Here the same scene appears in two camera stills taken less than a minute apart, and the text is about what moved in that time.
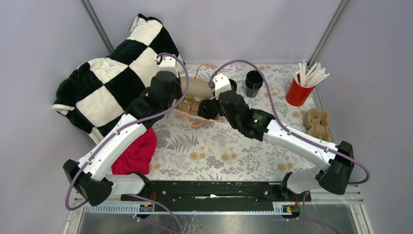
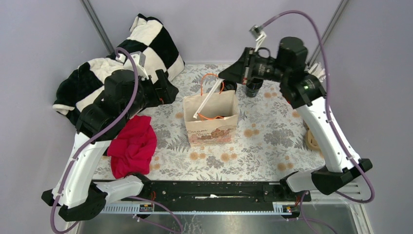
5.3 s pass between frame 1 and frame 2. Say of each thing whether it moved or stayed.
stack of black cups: stayed
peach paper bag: moved
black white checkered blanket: stayed
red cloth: stayed
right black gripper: moved
